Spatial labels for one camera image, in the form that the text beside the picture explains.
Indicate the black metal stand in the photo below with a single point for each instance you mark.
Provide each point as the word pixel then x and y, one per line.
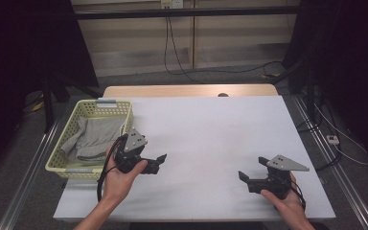
pixel 48 108
pixel 310 96

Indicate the person's left hand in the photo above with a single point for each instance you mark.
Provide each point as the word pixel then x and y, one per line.
pixel 118 185

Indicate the black curtain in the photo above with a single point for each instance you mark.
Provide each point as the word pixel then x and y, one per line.
pixel 354 64
pixel 19 64

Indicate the pale yellow plastic basket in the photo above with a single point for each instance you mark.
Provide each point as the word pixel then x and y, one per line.
pixel 86 107

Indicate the white power strip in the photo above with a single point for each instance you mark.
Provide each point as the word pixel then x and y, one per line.
pixel 333 139

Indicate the aluminium floor rail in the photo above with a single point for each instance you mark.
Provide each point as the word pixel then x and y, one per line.
pixel 332 159
pixel 28 175

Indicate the black horizontal metal bar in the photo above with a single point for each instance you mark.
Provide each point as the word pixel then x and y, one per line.
pixel 185 13

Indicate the white wall outlet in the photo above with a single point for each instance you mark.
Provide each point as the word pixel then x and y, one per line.
pixel 172 3

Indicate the grey pants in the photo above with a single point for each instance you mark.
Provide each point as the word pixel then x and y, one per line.
pixel 92 137

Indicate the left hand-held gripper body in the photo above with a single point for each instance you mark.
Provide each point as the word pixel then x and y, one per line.
pixel 134 142

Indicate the person's right hand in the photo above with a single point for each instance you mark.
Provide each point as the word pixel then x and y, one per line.
pixel 289 207

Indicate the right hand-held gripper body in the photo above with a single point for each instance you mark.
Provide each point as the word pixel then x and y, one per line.
pixel 282 163

